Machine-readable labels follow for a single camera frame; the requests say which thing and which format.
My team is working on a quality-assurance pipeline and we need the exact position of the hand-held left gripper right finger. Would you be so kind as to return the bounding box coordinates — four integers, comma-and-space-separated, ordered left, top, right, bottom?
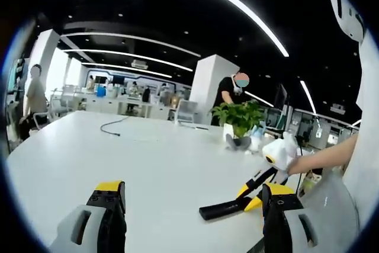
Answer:
261, 182, 321, 253

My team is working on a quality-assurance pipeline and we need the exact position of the potted green plant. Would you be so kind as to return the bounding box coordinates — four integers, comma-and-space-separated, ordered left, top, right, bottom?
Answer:
209, 100, 267, 152

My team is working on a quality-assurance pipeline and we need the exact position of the white worn device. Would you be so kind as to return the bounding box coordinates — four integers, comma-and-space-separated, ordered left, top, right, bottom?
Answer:
326, 0, 365, 41

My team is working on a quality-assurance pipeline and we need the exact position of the person's white shirt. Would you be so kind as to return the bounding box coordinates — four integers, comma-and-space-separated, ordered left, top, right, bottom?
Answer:
340, 27, 379, 236

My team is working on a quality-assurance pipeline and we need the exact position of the grey cable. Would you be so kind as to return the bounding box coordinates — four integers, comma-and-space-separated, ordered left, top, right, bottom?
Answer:
99, 116, 131, 137

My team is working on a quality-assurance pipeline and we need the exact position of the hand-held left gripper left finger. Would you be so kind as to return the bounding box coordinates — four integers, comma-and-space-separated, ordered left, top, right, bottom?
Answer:
48, 180, 129, 253

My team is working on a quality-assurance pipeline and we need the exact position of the blue white plastic packet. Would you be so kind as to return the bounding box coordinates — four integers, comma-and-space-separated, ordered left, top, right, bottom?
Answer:
250, 122, 266, 148

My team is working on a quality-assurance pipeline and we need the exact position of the white office chair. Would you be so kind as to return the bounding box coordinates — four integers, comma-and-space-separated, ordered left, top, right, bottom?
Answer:
31, 95, 70, 131

